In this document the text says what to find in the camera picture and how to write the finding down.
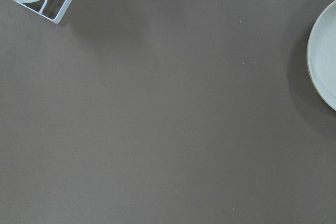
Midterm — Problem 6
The round white plate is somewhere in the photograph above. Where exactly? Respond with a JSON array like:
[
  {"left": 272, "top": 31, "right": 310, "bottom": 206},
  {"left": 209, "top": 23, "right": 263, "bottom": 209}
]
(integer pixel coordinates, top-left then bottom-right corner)
[{"left": 306, "top": 2, "right": 335, "bottom": 109}]

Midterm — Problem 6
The white wire cup rack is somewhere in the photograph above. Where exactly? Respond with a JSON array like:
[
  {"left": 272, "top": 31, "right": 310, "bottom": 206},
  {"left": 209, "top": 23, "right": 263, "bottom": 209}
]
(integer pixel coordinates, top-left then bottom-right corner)
[{"left": 12, "top": 0, "right": 72, "bottom": 24}]

